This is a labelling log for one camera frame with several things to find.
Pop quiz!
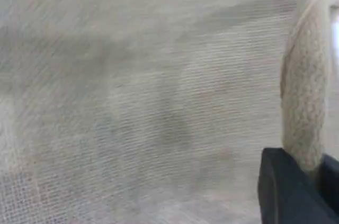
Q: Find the brown jute tote bag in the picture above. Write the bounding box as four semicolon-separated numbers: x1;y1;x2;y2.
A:
0;0;339;224

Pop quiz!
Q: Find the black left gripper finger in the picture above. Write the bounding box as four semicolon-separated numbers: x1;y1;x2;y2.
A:
257;147;323;224
318;154;339;224

